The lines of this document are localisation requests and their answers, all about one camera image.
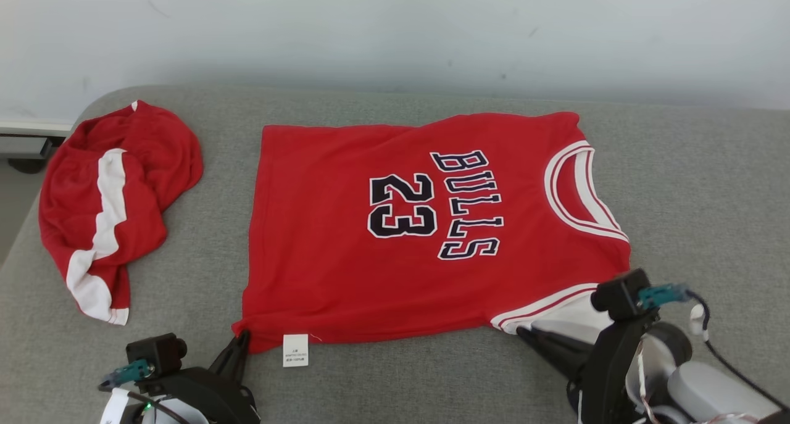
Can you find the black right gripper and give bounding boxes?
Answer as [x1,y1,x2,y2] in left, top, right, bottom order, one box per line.
[517,312,659,424]

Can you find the red shorts with white stripe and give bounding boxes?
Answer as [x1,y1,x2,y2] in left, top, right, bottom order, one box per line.
[38,100,204,326]

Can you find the black caster wheel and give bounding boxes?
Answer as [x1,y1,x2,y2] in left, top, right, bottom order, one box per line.
[7,157,48,175]

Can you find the black right arm cable teal plug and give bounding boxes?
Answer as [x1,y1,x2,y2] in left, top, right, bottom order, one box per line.
[638,283,790,412]

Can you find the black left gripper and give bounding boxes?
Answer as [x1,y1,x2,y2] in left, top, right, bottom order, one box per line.
[145,330,262,424]

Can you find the red Bulls 23 jersey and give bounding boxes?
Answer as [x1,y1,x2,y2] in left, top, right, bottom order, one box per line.
[233,111,631,368]

